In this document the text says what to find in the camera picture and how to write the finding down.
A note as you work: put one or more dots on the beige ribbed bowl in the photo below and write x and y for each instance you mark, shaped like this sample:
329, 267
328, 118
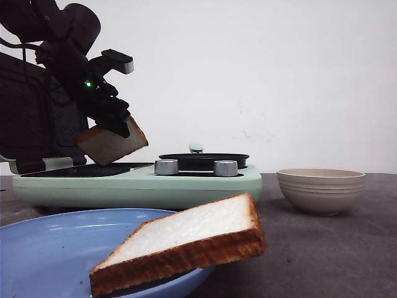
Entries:
321, 191

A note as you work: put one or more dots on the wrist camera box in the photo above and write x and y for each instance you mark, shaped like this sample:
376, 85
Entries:
112, 60

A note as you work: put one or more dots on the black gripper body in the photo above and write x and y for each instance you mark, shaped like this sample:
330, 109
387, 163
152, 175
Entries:
70, 66

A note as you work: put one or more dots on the silver control knob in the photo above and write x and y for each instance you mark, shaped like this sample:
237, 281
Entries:
166, 167
225, 168

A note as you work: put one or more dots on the right silver control knob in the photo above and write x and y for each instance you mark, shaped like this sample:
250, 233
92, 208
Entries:
225, 168

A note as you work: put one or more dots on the left silver control knob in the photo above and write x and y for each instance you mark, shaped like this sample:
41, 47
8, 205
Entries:
166, 167

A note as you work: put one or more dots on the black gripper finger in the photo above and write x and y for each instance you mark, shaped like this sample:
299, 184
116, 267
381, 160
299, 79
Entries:
115, 125

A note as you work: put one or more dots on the mint green breakfast maker base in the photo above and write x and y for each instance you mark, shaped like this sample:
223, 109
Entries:
131, 185

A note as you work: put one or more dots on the black round frying pan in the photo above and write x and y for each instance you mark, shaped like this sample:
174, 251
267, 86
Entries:
198, 160

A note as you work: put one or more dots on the blue plastic plate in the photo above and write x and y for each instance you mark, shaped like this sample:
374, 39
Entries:
52, 256

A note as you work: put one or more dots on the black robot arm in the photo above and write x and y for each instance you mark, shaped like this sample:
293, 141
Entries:
61, 39

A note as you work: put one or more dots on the white bread slice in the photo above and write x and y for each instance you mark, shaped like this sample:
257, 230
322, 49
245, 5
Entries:
218, 232
104, 147

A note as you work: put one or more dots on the breakfast maker hinged lid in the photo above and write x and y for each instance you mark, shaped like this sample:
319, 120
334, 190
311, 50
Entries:
38, 120

